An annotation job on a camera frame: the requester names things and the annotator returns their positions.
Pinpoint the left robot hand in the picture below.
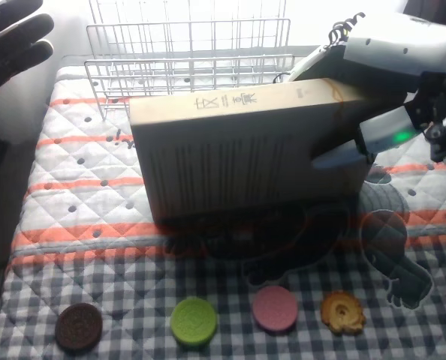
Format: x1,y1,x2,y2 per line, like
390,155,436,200
0,0,56,101

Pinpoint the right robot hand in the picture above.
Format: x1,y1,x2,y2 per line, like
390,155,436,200
289,12,446,170

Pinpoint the large beige cardboard box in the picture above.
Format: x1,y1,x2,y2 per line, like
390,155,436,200
128,77,376,227

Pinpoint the grey quilt with bear print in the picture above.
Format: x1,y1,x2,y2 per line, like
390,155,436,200
0,46,446,360

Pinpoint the golden butter cookie toy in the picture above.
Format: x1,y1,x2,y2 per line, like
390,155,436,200
319,289,368,336

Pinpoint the pink sandwich cookie toy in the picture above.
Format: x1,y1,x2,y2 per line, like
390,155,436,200
251,285,299,335

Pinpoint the chocolate sandwich cookie toy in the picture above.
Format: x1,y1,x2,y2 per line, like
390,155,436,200
54,301,104,351

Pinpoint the green sandwich cookie toy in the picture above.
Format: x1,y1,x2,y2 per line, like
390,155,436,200
169,296,218,347

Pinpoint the black coiled cable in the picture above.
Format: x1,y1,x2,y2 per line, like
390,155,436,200
327,11,366,47

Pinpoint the white wire rack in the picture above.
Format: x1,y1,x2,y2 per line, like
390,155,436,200
84,0,296,122

